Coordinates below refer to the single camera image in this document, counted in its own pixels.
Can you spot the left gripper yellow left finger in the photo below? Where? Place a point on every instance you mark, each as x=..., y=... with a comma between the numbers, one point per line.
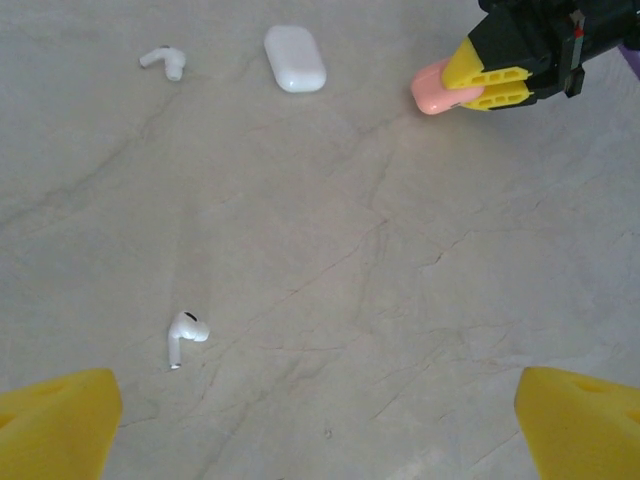
x=55, y=430

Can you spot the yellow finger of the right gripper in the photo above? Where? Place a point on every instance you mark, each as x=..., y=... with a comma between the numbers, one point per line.
x=500, y=50
x=505, y=96

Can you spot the white earbud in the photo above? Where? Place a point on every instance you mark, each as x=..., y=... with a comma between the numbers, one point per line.
x=167, y=57
x=186, y=331

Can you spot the pink earbud charging case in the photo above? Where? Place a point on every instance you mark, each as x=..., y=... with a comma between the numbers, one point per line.
x=430, y=92

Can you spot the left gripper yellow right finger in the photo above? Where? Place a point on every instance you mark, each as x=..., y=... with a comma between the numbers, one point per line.
x=585, y=430

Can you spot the white earbud charging case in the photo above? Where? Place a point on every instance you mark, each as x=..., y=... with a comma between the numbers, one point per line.
x=295, y=59

